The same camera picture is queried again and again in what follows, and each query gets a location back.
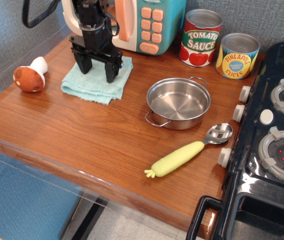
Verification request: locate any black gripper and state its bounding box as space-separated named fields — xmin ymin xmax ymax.
xmin=69 ymin=23 xmax=123 ymax=83

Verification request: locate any light blue napkin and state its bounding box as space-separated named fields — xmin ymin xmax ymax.
xmin=61 ymin=56 xmax=133 ymax=105

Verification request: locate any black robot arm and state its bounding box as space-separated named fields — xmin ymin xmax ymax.
xmin=69 ymin=0 xmax=123 ymax=83

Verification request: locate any teal toy microwave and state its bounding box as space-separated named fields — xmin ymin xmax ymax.
xmin=62 ymin=0 xmax=186 ymax=56

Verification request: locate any brown plush mushroom toy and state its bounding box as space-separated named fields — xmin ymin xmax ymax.
xmin=13 ymin=56 xmax=48 ymax=93

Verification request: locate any small steel pot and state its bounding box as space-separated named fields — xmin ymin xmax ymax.
xmin=145 ymin=76 xmax=211 ymax=130

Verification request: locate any tomato sauce can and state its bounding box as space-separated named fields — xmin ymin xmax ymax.
xmin=179 ymin=9 xmax=223 ymax=67

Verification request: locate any pineapple slices can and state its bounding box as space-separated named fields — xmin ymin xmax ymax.
xmin=215 ymin=32 xmax=261 ymax=80

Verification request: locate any dark blue toy stove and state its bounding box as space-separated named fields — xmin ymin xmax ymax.
xmin=187 ymin=42 xmax=284 ymax=240

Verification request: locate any black braided cable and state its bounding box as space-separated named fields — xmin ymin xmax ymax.
xmin=22 ymin=0 xmax=61 ymax=29

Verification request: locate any spoon with yellow-green handle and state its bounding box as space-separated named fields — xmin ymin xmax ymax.
xmin=144 ymin=123 xmax=233 ymax=178

